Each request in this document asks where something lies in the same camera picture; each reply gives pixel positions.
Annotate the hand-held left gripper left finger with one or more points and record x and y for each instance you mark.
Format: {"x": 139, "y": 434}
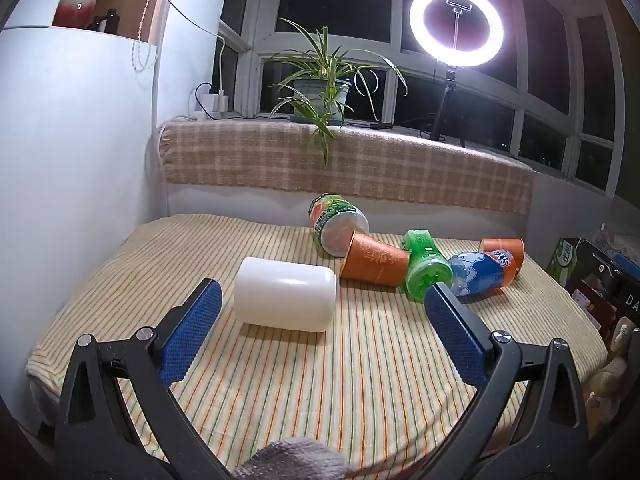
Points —
{"x": 192, "y": 330}

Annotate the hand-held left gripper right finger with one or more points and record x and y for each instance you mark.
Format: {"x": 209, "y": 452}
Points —
{"x": 452, "y": 330}

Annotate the white plastic jar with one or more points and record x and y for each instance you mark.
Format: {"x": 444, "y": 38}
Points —
{"x": 285, "y": 292}

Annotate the orange patterned paper cup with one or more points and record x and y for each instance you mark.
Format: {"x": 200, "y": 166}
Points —
{"x": 372, "y": 260}

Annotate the clear cup red green label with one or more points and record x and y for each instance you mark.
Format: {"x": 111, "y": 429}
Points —
{"x": 336, "y": 222}

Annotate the green plastic bottle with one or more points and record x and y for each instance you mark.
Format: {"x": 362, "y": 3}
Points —
{"x": 425, "y": 265}

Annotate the green carton box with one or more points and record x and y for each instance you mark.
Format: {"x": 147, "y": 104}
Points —
{"x": 564, "y": 262}

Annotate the striped yellow bed sheet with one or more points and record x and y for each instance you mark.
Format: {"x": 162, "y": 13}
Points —
{"x": 310, "y": 390}

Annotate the black cardboard box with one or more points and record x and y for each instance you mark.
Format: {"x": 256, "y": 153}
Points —
{"x": 607, "y": 290}

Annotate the beige plush toy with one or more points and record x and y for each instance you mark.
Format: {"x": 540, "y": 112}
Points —
{"x": 612, "y": 365}

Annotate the plaid beige blanket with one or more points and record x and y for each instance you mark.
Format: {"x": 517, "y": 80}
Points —
{"x": 400, "y": 170}

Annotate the black tripod stand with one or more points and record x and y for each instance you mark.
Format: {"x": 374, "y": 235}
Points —
{"x": 445, "y": 105}

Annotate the white power strip with chargers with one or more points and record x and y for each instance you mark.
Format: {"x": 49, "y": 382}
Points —
{"x": 212, "y": 102}

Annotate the potted spider plant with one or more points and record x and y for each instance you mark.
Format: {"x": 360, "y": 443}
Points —
{"x": 325, "y": 85}

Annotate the dark bottle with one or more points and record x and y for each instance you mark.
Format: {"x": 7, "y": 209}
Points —
{"x": 110, "y": 21}

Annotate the white window frame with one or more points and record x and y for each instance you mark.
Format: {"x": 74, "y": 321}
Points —
{"x": 545, "y": 105}

